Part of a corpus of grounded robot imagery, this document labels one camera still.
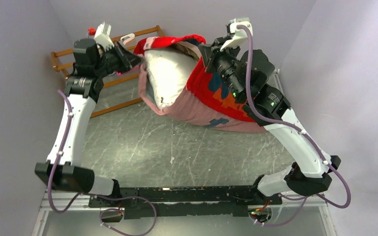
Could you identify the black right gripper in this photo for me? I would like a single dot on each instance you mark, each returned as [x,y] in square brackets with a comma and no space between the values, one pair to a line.
[212,53]

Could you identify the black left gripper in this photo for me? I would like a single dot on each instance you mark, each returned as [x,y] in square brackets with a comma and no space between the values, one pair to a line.
[127,59]

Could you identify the white pillow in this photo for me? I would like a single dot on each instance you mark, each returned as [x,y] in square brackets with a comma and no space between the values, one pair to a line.
[168,71]

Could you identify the pink red patterned pillowcase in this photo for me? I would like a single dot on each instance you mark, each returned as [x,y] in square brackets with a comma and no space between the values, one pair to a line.
[205,99]

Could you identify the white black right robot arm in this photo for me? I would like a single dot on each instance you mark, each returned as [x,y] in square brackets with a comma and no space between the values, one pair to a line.
[246,79]

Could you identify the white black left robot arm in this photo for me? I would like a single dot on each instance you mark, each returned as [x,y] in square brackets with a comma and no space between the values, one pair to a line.
[94,60]

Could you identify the pink white tape dispenser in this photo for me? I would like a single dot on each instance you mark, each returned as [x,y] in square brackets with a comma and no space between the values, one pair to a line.
[127,38]

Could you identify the wooden shelf rack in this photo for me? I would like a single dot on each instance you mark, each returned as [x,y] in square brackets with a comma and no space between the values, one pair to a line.
[118,79]

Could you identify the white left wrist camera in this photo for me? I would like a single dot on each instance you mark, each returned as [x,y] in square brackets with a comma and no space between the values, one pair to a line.
[102,36]

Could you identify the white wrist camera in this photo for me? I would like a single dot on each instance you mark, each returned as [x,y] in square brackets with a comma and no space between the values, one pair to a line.
[102,36]
[236,37]

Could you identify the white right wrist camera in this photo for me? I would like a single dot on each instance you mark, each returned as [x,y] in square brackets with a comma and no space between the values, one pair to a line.
[236,37]

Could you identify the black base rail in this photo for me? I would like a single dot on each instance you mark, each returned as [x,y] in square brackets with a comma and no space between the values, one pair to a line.
[236,200]

